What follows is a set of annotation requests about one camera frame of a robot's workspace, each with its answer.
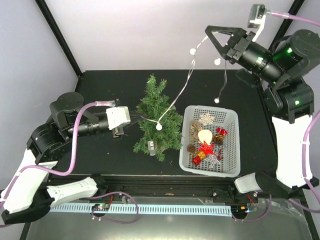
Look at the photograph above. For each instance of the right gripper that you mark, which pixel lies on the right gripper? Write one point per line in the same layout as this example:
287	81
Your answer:
234	54

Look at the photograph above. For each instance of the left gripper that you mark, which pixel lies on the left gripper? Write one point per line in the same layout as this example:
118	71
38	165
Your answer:
117	131

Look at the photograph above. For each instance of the white bulb string lights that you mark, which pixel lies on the white bulb string lights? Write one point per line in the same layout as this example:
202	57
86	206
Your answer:
151	144

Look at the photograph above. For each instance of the small green christmas tree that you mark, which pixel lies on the small green christmas tree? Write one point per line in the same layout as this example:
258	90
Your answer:
161	123

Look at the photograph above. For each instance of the white perforated plastic basket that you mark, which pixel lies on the white perforated plastic basket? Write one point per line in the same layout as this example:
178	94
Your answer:
230	166

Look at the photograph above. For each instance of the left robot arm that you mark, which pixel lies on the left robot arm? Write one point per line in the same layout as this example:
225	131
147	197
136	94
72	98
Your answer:
52	148

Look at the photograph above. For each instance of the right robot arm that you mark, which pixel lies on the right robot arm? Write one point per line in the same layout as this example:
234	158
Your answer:
288	98

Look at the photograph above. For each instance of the burlap bow ornament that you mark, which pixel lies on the burlap bow ornament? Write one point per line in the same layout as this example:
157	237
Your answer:
196	125

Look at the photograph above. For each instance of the brown pinecone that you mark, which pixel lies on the brown pinecone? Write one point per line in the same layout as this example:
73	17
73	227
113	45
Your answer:
191	148

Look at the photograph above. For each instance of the white wooden snowflake ornament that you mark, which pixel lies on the white wooden snowflake ornament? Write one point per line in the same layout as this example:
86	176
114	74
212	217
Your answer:
206	119

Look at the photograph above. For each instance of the cream wooden heart ornament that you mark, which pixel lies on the cream wooden heart ornament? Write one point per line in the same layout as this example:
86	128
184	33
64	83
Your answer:
205	135

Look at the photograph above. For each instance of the red gift box ornament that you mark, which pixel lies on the red gift box ornament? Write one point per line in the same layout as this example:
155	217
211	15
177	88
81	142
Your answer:
196	160

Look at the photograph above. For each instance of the gold gift box ornament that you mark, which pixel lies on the gold gift box ornament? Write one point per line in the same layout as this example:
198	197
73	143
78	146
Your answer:
201	155

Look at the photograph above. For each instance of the red star ornament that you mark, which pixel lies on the red star ornament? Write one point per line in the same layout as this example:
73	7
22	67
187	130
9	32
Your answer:
208	149

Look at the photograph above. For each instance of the pinecone with gold bow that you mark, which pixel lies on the pinecone with gold bow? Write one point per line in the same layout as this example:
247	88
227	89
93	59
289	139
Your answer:
218	139

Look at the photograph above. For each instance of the silver star ornament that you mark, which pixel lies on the silver star ornament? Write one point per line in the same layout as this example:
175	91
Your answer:
213	160

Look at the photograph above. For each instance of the red berry sprig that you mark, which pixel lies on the red berry sprig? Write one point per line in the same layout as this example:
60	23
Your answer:
220	155

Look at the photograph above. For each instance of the left circuit board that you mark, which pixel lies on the left circuit board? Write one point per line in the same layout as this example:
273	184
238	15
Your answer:
104	207

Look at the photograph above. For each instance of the circuit board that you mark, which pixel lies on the circuit board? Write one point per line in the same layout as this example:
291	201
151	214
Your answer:
242	209
104	207

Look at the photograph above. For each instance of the right circuit board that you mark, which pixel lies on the right circuit board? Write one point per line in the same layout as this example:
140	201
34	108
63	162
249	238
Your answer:
242	209

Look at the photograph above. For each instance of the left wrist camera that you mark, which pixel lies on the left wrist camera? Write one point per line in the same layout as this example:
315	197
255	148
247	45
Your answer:
118	117

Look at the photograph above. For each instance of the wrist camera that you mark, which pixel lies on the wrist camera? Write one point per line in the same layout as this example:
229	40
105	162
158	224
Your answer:
118	117
257	19

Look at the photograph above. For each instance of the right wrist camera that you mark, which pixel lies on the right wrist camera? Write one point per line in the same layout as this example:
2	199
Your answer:
257	19

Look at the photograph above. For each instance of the right black corner post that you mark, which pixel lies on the right black corner post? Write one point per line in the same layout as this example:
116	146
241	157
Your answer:
286	23

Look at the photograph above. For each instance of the black corner post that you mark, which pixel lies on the black corner post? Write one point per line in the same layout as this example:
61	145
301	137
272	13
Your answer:
49	18
286	23

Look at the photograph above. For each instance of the black aluminium frame rail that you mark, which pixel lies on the black aluminium frame rail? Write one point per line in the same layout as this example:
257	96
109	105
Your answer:
176	186

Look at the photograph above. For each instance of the white slotted cable duct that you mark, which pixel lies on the white slotted cable duct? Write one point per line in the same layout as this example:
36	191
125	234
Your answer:
147	209

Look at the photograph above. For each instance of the left black corner post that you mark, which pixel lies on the left black corner post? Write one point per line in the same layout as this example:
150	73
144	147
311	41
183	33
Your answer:
49	18

